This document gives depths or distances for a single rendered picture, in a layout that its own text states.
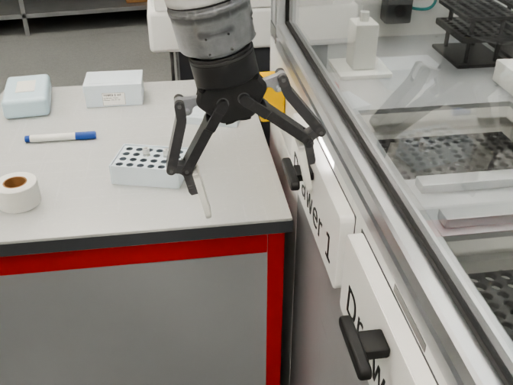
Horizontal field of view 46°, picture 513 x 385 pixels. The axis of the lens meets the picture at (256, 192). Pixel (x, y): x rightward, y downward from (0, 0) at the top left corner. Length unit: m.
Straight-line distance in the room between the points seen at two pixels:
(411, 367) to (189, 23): 0.40
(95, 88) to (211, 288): 0.55
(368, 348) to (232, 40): 0.34
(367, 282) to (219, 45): 0.29
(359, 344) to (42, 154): 0.82
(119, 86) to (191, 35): 0.74
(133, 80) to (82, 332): 0.57
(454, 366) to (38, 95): 1.10
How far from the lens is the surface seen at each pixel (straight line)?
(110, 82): 1.40
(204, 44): 0.66
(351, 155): 0.70
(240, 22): 0.66
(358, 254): 0.65
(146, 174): 1.07
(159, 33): 1.57
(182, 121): 0.72
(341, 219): 0.70
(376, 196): 0.63
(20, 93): 1.42
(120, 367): 1.20
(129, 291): 1.07
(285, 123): 0.74
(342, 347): 0.84
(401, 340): 0.56
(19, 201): 1.06
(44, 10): 4.57
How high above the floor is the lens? 1.32
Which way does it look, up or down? 32 degrees down
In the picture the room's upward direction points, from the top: straight up
